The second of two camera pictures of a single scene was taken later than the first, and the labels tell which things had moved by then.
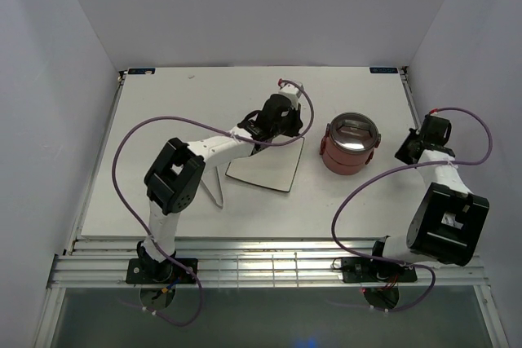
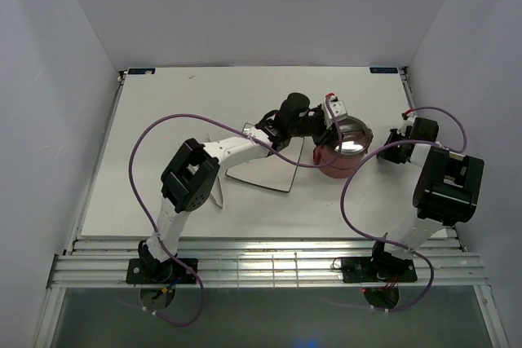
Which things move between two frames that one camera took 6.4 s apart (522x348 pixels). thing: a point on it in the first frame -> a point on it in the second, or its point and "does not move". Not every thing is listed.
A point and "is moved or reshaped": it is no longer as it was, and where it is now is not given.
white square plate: (273, 166) does not move
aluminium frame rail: (247, 263) does not move
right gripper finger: (412, 148) -> (391, 154)
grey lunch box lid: (353, 132) is moved or reshaped
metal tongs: (220, 190) does not move
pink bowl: (339, 168) is moved or reshaped
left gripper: (295, 115) -> (327, 136)
